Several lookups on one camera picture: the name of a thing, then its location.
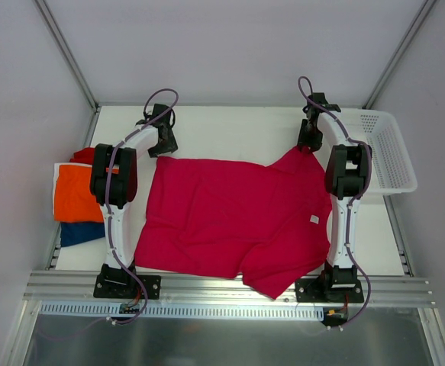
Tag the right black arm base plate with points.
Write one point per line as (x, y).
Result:
(332, 285)

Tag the red folded t-shirt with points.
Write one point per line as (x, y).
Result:
(84, 156)

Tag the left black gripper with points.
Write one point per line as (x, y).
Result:
(165, 145)

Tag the aluminium mounting rail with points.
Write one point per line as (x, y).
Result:
(386, 291)

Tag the white plastic mesh basket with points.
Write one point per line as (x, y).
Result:
(392, 171)

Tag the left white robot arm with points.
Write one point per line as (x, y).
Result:
(114, 178)

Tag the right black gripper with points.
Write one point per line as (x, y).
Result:
(310, 138)

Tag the pink t-shirt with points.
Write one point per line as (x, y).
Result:
(227, 219)

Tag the right aluminium frame post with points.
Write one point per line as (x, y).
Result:
(400, 51)

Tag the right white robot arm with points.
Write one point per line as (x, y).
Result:
(347, 175)

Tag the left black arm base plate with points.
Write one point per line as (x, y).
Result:
(116, 283)

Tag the orange folded t-shirt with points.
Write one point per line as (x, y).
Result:
(84, 211)

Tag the white slotted cable duct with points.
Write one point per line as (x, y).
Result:
(183, 311)

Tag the aluminium frame post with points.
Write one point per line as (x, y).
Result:
(400, 51)
(65, 51)

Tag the left aluminium frame post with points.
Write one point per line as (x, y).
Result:
(65, 51)

